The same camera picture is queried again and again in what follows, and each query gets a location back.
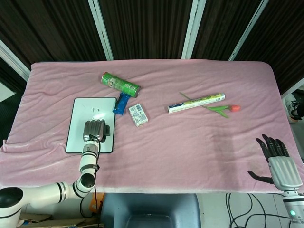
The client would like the white screen frame post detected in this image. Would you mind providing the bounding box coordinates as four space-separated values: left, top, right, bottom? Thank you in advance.
281 77 304 98
87 0 115 60
0 39 31 82
181 0 206 60
228 0 269 62

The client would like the white and blue carton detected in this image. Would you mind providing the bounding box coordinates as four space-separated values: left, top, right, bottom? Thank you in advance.
128 104 149 127

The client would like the green chip can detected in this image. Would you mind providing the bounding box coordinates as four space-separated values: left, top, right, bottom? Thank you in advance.
101 72 141 98

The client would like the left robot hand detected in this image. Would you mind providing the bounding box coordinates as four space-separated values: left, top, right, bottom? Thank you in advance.
83 118 111 144

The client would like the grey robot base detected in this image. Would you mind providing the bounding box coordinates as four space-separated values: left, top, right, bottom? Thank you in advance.
100 193 201 228

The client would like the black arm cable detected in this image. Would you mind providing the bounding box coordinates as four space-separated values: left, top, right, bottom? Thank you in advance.
88 134 100 227

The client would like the blue snack packet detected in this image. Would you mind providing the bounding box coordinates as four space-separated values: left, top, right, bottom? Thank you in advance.
112 93 131 115

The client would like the white board with black rim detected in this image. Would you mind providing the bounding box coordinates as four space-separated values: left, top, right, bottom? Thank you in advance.
65 96 117 154

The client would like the pink table cloth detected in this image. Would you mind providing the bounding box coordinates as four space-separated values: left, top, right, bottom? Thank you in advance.
0 59 304 193

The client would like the black floor cable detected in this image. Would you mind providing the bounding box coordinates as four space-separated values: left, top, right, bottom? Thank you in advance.
234 193 304 228
225 193 256 228

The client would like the silver foil roll tube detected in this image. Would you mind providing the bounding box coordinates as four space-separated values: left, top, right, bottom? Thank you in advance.
166 93 226 114

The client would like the brown cardboard box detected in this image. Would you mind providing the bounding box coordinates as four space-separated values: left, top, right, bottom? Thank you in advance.
18 212 101 228

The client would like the artificial orange tulip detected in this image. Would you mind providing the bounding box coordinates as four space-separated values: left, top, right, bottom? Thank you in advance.
179 92 241 119

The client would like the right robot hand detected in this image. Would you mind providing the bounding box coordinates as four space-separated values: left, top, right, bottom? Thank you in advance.
247 134 304 192

